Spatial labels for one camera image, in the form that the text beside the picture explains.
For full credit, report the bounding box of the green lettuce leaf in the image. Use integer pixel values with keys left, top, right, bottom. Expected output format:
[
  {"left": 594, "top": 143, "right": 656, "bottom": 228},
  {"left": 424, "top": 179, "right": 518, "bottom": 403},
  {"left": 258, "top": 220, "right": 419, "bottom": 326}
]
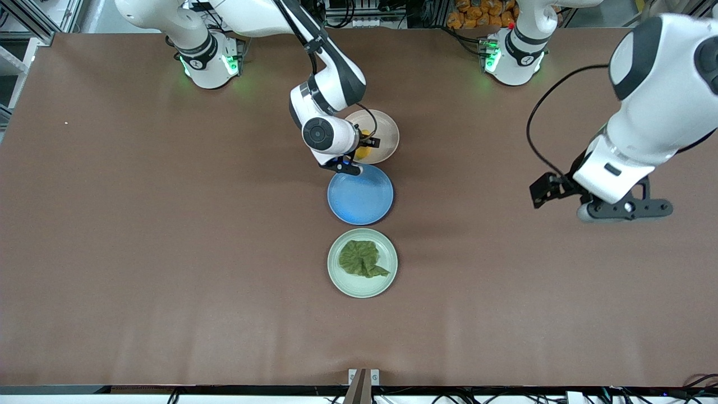
[{"left": 339, "top": 240, "right": 391, "bottom": 279}]

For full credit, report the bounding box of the mint green plate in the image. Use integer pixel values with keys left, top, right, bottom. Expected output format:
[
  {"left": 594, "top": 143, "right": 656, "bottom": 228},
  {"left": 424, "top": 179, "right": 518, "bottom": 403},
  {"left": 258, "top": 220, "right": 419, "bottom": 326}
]
[{"left": 328, "top": 228, "right": 398, "bottom": 299}]

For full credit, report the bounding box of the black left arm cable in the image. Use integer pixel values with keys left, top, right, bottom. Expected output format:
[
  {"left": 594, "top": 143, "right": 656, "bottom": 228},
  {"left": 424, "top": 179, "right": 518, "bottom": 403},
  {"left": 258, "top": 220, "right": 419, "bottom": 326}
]
[{"left": 526, "top": 63, "right": 612, "bottom": 180}]

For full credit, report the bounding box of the beige plate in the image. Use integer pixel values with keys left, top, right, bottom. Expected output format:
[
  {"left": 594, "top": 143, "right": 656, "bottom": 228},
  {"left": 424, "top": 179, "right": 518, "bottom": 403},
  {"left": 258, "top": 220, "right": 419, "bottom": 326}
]
[{"left": 343, "top": 109, "right": 400, "bottom": 165}]

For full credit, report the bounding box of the aluminium frame profile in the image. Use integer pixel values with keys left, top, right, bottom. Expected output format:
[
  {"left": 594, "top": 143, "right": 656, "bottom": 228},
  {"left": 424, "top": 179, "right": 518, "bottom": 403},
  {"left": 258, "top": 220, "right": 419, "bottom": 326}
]
[{"left": 0, "top": 0, "right": 57, "bottom": 47}]

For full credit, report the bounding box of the brown camera mount post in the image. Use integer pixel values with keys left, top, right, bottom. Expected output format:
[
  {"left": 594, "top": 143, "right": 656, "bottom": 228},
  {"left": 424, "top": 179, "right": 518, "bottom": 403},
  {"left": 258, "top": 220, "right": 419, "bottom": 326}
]
[{"left": 343, "top": 368, "right": 380, "bottom": 404}]

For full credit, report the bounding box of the bag of orange snacks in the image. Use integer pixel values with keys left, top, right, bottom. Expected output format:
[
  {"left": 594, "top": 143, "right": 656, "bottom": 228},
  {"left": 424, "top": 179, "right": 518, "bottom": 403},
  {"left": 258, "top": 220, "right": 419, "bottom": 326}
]
[{"left": 447, "top": 0, "right": 519, "bottom": 30}]

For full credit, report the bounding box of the blue plate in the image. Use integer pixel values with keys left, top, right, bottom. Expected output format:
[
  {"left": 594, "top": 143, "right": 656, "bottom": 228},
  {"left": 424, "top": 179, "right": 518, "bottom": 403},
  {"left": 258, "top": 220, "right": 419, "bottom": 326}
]
[{"left": 328, "top": 164, "right": 394, "bottom": 226}]

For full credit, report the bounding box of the yellow lemon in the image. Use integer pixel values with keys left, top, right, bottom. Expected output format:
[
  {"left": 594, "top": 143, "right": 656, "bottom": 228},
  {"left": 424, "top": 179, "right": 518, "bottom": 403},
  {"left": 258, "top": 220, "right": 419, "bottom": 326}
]
[{"left": 355, "top": 130, "right": 374, "bottom": 162}]

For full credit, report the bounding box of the black table edge trim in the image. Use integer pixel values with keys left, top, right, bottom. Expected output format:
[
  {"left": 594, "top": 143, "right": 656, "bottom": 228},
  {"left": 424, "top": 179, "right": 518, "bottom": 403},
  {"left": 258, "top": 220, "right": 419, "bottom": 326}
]
[{"left": 0, "top": 384, "right": 718, "bottom": 395}]

